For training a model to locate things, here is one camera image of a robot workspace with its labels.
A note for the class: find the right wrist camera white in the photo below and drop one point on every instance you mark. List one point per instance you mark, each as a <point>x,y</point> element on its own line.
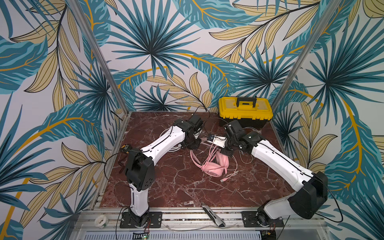
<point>217,140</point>

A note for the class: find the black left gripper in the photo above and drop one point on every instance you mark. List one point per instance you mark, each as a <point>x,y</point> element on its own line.
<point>193,139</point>

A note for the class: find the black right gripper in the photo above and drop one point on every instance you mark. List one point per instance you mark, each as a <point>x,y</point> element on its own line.
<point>226,144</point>

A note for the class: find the pink headphones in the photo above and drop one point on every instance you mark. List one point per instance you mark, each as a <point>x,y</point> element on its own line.
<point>215,164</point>

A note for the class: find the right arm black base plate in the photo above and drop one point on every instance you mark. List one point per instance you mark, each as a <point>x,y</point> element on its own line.
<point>252,219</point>

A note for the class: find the yellow black toolbox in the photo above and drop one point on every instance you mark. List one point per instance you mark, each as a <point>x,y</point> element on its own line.
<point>249,112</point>

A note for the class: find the aluminium front rail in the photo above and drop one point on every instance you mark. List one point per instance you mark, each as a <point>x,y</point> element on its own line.
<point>195,224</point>

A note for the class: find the grey utility knife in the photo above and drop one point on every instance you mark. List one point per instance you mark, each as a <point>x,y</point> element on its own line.
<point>213,216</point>

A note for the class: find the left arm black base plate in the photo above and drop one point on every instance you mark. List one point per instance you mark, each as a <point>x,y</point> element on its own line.
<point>153,220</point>

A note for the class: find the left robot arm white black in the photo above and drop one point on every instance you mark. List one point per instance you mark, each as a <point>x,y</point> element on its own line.
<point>140,166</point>

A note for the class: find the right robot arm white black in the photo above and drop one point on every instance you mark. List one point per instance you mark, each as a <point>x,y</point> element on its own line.
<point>310,189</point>

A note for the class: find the black yellow tape measure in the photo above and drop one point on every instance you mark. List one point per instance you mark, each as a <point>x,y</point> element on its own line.
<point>125,148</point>

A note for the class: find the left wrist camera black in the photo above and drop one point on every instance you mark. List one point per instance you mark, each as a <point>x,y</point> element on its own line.
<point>196,121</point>

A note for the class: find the white tape roll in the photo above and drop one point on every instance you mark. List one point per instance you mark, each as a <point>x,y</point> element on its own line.
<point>101,221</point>

